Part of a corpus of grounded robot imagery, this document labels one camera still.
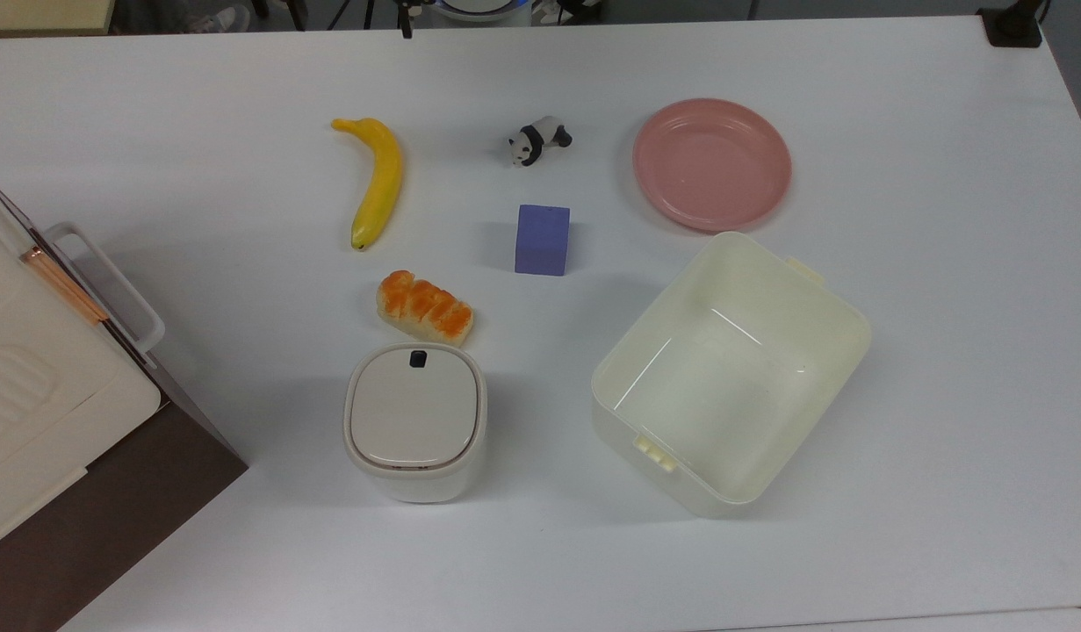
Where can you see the purple cube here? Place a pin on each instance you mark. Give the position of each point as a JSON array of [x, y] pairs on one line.
[[541, 239]]

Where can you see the white lidded trash can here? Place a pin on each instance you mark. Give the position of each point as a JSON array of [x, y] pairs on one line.
[[414, 421]]

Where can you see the yellow banana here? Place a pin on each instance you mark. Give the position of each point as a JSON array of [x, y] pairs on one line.
[[379, 180]]

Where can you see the white toy cabinet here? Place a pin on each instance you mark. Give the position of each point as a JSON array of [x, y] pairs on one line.
[[31, 377]]

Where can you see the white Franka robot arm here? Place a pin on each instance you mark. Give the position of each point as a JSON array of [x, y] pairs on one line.
[[483, 7]]

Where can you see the dark brown cabinet stand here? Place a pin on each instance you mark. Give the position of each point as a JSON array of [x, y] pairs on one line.
[[110, 500]]

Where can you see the tan wooden table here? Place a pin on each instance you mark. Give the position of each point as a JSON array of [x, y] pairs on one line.
[[39, 13]]

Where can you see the orange glazed bread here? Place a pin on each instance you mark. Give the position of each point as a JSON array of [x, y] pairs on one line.
[[426, 307]]

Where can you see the cream plastic storage box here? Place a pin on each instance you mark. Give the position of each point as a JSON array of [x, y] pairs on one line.
[[729, 377]]

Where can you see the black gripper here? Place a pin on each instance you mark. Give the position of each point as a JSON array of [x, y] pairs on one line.
[[406, 7]]

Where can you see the panda toy figure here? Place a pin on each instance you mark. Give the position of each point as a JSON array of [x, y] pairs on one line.
[[538, 139]]

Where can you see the black table clamp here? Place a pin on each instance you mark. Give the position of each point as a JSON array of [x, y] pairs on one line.
[[1014, 26]]

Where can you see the pink plate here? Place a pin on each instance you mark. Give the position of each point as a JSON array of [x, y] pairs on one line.
[[711, 164]]

